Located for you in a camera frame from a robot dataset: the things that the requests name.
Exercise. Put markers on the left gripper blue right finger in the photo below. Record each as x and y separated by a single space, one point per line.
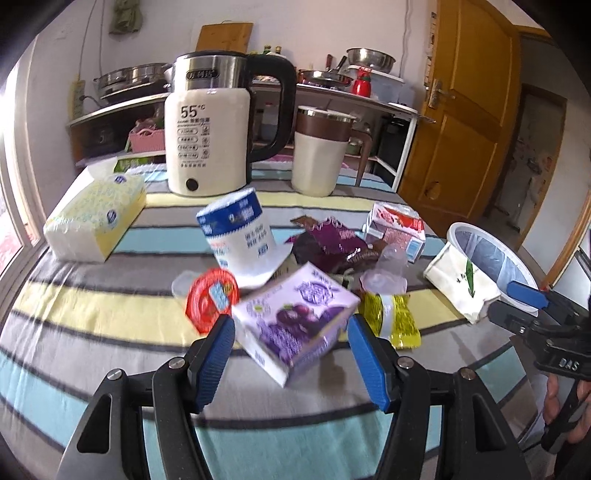
374 364

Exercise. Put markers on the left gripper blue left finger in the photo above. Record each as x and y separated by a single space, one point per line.
209 360

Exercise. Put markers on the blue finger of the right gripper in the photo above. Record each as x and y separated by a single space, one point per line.
527 295

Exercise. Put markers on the yellow snack wrapper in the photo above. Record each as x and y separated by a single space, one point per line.
390 318

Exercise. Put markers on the red jelly cup lid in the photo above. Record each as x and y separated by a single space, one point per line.
209 296

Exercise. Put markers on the clear plastic cup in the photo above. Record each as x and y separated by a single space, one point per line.
388 277

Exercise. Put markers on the purple grape milk carton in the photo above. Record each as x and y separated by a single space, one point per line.
291 323

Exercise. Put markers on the purple snack bag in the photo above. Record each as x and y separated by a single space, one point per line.
331 246

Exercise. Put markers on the white trash bin with bag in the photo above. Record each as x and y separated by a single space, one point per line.
474 269

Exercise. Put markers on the right hand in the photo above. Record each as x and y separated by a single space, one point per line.
552 408

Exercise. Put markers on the blue white tissue roll pack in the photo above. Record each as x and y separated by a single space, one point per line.
241 240

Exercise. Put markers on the red strawberry milk carton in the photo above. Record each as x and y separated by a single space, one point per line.
396 224

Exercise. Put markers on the wooden door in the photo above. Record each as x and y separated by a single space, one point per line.
460 148

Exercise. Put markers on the yellow tissue pack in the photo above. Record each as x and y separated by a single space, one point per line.
94 213

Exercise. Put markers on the brown white lidded mug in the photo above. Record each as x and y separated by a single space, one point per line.
321 138

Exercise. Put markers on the pink basket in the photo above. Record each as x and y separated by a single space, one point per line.
146 140

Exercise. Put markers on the clear plastic container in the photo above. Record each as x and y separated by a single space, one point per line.
388 89

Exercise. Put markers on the white steel electric kettle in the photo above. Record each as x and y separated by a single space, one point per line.
208 117

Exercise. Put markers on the frying pan on shelf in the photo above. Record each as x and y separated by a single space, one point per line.
330 77

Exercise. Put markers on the steel steamer pot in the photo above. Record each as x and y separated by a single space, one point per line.
133 82

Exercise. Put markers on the steel bowl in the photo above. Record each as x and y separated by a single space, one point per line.
371 58

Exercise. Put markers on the wooden cutting board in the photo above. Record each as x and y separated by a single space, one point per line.
227 36

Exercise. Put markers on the green hanging cloth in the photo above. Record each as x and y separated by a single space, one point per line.
126 18

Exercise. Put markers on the metal door handle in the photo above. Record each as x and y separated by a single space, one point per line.
437 93

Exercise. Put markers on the wall power strip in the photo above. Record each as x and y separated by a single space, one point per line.
76 99

